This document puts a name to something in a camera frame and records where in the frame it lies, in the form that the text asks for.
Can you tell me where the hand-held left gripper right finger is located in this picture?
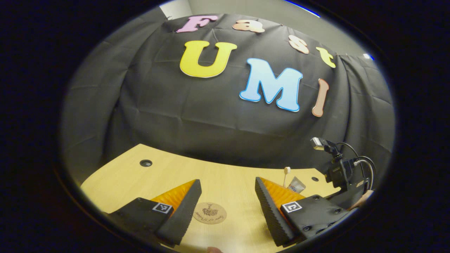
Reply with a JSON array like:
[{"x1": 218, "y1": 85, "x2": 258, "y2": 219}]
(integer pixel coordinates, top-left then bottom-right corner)
[{"x1": 255, "y1": 176, "x2": 352, "y2": 248}]

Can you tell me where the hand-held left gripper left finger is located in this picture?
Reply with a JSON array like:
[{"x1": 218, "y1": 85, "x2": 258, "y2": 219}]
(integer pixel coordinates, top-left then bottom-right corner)
[{"x1": 105, "y1": 179, "x2": 203, "y2": 246}]

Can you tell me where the round wooden coaster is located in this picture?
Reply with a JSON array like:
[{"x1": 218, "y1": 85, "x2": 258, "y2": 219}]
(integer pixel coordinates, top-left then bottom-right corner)
[{"x1": 192, "y1": 202, "x2": 227, "y2": 225}]

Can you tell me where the white toothpaste tube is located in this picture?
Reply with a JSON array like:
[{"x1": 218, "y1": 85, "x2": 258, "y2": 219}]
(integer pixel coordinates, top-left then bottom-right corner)
[{"x1": 287, "y1": 176, "x2": 307, "y2": 194}]

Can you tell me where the light wooden desktop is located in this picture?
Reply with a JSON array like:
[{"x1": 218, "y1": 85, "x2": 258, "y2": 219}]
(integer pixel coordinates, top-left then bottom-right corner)
[{"x1": 80, "y1": 143, "x2": 343, "y2": 253}]

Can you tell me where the black backdrop cloth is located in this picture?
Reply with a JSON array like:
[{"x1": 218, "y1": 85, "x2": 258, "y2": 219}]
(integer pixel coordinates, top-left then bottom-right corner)
[{"x1": 60, "y1": 7, "x2": 396, "y2": 187}]

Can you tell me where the white cable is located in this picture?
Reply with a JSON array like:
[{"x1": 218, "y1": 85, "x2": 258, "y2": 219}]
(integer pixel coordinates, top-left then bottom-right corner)
[{"x1": 353, "y1": 160, "x2": 374, "y2": 190}]

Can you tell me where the black cable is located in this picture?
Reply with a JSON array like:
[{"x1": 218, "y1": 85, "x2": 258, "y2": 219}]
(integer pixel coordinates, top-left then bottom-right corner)
[{"x1": 337, "y1": 142, "x2": 377, "y2": 190}]

